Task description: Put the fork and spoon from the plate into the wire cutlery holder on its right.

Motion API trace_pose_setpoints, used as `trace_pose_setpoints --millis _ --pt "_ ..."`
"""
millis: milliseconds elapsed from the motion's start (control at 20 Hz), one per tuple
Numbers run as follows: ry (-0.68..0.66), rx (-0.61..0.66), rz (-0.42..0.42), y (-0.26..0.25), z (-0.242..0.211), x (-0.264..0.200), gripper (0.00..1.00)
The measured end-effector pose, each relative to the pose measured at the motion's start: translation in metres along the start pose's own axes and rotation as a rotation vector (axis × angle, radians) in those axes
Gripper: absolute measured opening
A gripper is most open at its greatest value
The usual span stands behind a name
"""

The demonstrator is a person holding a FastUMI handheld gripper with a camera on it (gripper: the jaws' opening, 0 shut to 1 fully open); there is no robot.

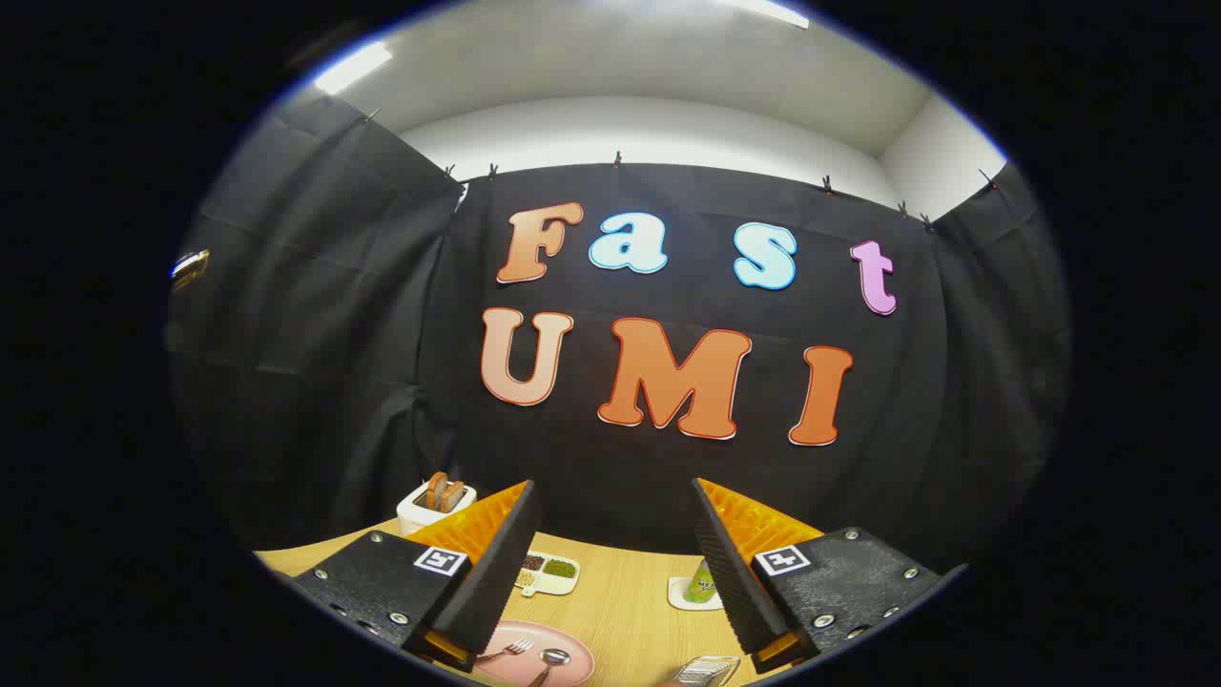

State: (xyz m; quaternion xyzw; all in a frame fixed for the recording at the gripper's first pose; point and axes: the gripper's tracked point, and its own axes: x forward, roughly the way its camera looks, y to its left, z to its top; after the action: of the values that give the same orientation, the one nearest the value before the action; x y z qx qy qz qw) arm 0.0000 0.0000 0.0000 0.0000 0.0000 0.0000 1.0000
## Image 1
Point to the white square coaster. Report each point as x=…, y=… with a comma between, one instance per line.
x=685, y=599

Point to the green beans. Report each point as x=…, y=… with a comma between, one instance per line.
x=560, y=569

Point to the pink round plate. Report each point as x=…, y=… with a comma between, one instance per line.
x=577, y=654

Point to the white divided dish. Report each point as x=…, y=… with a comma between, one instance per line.
x=558, y=582

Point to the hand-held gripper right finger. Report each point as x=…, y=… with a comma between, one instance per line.
x=730, y=572

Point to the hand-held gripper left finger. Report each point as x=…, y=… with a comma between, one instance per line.
x=496, y=572

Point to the brown toast slice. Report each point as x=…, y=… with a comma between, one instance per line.
x=436, y=489
x=455, y=496

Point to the white toaster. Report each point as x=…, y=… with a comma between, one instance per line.
x=414, y=513

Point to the green drink bottle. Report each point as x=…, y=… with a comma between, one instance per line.
x=703, y=584

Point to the row of black cloth clips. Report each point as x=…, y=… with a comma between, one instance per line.
x=617, y=158

